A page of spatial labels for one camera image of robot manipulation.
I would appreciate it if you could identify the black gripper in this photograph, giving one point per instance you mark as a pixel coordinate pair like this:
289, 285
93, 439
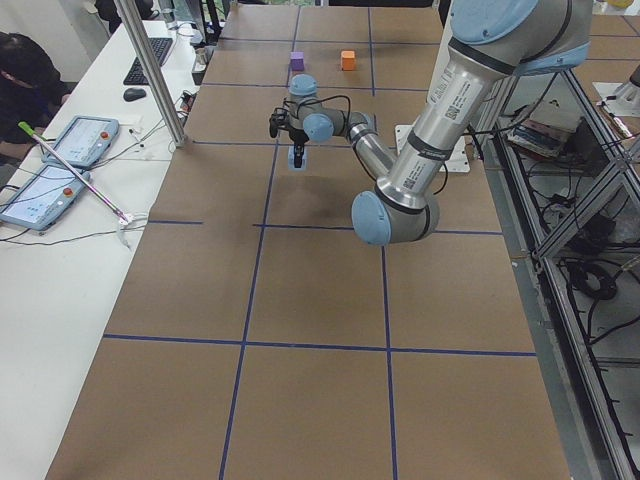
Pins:
298, 136

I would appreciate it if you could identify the light blue foam block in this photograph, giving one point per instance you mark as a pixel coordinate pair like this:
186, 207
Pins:
289, 159

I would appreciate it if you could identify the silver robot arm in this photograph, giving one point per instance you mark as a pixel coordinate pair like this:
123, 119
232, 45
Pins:
491, 40

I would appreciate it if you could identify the purple foam block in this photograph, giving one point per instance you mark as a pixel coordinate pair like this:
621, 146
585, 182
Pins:
297, 61

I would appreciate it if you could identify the orange foam block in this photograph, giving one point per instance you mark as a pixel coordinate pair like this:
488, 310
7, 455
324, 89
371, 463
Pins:
348, 60

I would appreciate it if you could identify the metal cup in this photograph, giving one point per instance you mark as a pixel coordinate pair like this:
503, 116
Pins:
201, 59

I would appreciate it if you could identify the black computer mouse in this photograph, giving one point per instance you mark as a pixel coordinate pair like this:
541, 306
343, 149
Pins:
133, 94

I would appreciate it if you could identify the metal rod green tip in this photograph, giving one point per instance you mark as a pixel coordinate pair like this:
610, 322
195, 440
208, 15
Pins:
124, 219

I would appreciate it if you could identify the upper teach pendant tablet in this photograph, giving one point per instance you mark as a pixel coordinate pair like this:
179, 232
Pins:
85, 140

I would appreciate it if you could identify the teach pendant tablet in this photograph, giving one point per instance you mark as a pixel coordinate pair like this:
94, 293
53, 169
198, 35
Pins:
43, 199
85, 140

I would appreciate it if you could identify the stack of books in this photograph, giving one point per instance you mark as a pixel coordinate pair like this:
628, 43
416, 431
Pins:
544, 128

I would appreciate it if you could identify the lower teach pendant tablet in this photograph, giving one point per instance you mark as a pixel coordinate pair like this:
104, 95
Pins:
43, 199

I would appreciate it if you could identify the person in black clothes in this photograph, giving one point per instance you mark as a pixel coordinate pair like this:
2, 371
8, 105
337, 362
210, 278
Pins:
31, 87

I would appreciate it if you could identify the aluminium frame post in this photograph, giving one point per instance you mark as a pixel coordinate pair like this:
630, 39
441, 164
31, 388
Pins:
128, 12

